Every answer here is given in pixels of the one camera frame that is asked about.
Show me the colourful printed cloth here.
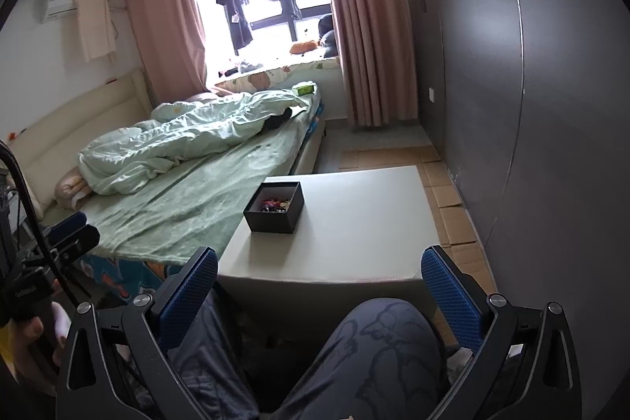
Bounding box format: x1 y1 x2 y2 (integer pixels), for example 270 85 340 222
80 252 179 303

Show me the pink curtain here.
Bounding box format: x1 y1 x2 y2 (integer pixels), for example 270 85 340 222
312 0 420 128
123 0 208 104

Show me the printed window seat cushion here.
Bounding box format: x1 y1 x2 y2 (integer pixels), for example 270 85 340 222
217 58 343 94

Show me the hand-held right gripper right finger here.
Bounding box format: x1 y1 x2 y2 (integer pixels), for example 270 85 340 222
421 245 584 420

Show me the dark grey wardrobe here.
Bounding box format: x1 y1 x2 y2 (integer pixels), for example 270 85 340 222
406 0 630 420

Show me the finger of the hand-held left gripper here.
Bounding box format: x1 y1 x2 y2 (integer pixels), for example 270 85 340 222
45 211 102 264

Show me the dark cloth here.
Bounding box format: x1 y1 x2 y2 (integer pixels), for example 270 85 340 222
266 107 294 130

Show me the pile of colourful jewelry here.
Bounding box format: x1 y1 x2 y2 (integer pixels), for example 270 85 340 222
256 198 292 215

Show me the white air conditioner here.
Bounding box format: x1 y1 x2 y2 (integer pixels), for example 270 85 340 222
34 0 82 24

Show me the cream bed headboard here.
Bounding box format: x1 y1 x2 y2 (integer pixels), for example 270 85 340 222
7 70 154 215

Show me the window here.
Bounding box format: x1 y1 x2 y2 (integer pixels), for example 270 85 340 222
184 0 336 79

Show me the grey pillow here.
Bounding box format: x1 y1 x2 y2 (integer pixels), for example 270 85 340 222
320 30 340 57

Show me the person's left leg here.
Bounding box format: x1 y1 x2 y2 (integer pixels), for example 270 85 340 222
128 287 261 420

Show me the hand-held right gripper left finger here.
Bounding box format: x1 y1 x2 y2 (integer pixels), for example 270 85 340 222
55 245 220 420

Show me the cream hanging towel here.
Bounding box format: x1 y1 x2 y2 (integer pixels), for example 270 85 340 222
74 0 118 63

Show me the person's left hand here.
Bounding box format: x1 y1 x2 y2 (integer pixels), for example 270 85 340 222
10 299 74 396

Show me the white low table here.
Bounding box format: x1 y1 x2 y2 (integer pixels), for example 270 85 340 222
217 165 446 347

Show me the black jewelry box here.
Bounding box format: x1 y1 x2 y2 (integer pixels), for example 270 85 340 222
243 182 305 235

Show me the light green duvet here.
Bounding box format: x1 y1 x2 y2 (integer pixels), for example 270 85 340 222
79 89 316 195

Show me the pink cream pillow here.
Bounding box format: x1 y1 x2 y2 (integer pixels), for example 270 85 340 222
53 168 92 210

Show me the bed with green sheet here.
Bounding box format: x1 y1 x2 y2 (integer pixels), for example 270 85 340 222
74 105 326 266

